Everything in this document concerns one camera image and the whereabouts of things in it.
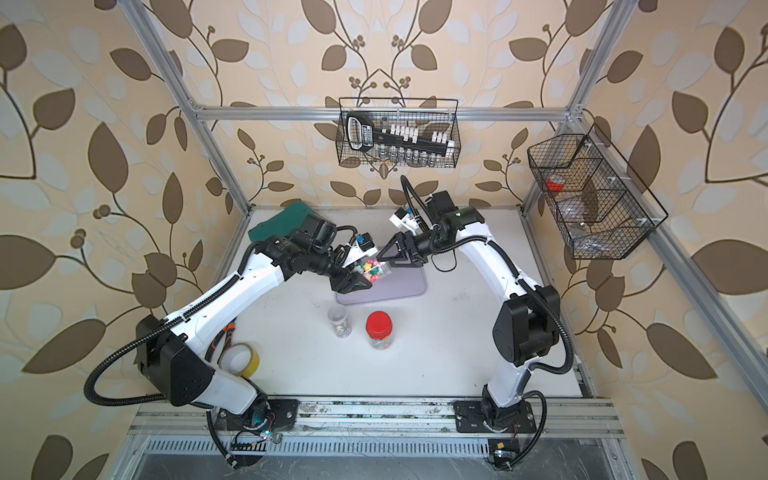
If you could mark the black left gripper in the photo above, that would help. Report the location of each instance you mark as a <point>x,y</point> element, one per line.
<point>346,282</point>

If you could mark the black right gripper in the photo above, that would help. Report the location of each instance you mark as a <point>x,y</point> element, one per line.
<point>402,242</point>

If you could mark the clear jar of star candies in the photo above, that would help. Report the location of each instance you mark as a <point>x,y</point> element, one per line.
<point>372,269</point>

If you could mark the red lidded clear jar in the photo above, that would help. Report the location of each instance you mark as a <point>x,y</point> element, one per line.
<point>379,328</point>

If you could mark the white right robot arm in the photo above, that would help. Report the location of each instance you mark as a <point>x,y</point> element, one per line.
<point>528,333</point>

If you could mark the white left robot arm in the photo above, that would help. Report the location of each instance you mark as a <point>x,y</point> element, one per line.
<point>171,352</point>

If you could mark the open clear jar of candies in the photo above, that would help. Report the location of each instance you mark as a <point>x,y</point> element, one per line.
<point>338,317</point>

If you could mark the red lidded jar in basket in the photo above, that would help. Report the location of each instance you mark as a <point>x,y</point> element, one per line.
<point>555,183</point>

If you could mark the lilac plastic tray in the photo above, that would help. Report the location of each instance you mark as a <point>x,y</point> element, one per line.
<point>400,283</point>

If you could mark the green plastic block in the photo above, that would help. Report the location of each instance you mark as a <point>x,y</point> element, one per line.
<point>282,223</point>

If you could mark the black socket set holder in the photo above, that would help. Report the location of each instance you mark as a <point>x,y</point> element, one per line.
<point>371,132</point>

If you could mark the orange black pliers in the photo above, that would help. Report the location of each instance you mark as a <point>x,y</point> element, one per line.
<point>221,342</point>

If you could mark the yellow tape roll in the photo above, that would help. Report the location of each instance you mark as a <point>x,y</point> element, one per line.
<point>240,360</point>

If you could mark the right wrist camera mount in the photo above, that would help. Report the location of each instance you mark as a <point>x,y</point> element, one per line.
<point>420,216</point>

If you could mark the black wire basket back wall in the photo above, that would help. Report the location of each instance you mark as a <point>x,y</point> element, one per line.
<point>416,112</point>

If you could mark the black wire basket wall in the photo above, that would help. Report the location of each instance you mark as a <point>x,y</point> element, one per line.
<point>606,209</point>
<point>416,112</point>

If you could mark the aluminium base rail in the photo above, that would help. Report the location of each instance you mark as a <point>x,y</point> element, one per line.
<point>413,427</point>

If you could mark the black wire basket right wall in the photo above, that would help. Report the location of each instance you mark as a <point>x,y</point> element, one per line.
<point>606,209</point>

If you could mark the aluminium frame post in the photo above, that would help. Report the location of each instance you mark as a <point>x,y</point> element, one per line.
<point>571,118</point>

